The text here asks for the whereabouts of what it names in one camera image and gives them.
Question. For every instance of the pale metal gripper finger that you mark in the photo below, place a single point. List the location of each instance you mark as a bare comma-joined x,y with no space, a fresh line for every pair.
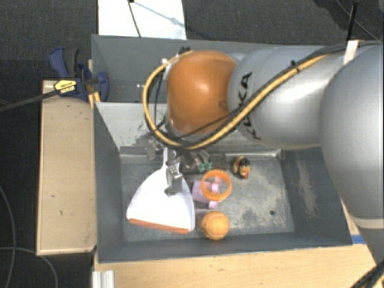
174,182
151,150

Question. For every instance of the pink plastic block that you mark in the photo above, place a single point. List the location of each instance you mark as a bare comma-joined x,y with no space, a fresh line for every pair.
196,194

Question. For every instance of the white dustpan with orange edge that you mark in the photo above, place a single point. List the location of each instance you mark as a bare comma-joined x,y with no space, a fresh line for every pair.
162,208

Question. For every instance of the black and orange toy duck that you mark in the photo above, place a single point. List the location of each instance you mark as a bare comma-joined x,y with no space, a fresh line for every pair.
241,167

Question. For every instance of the orange ball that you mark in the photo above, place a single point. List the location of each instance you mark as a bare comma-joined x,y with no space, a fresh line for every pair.
214,225

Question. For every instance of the grey metal bin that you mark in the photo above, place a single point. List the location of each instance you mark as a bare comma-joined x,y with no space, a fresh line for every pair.
258,196

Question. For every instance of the pale wood board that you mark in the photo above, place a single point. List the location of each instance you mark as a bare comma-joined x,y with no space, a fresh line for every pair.
67,172

